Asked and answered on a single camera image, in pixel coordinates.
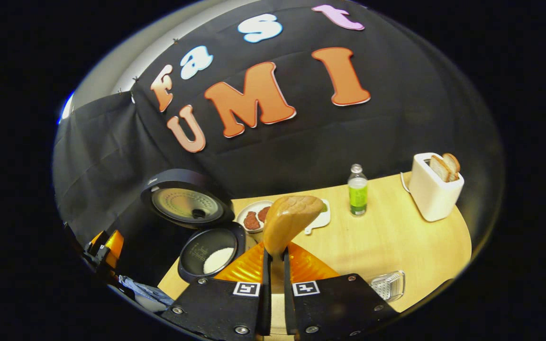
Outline ceiling light panel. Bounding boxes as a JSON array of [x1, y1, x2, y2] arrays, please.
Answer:
[[58, 92, 74, 125]]

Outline white toaster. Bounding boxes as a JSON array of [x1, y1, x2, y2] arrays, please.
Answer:
[[409, 153, 464, 222]]

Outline row of black cloth clips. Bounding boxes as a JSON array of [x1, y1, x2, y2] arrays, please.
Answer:
[[118, 38, 180, 95]]

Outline black backdrop cloth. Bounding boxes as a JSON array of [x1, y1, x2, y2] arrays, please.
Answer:
[[54, 0, 505, 285]]

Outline round white plate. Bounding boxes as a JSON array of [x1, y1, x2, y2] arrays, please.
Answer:
[[236, 200, 273, 234]]

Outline toasted bread slice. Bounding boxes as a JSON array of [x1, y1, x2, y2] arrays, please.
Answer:
[[442, 153, 461, 180], [428, 155, 451, 182]]

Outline black rice cooker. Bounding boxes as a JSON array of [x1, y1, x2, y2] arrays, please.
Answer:
[[140, 169, 246, 284]]

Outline person's blue jeans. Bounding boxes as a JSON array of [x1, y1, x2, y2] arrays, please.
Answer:
[[118, 275, 175, 308]]

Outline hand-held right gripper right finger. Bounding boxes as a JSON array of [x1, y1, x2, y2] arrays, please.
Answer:
[[282, 242, 400, 341]]

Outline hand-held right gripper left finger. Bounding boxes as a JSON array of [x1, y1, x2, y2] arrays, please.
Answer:
[[161, 242, 273, 341]]

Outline white rice heap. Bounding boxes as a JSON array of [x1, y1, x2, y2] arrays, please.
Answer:
[[203, 247, 236, 274]]

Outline clear mesh chopstick holder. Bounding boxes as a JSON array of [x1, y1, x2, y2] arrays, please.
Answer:
[[369, 270, 406, 303]]

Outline green drink bottle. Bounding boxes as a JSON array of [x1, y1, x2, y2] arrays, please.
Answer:
[[347, 164, 368, 217]]

